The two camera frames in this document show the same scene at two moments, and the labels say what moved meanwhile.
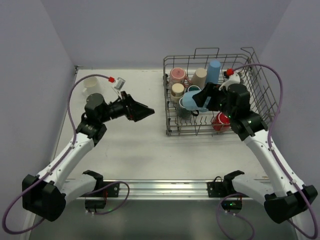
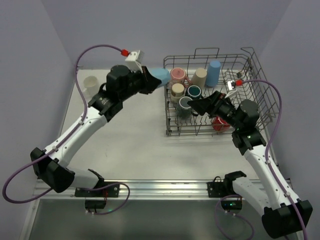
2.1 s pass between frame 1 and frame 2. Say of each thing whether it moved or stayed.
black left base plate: stayed
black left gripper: moved
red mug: stayed
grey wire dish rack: stayed
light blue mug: moved
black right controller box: stayed
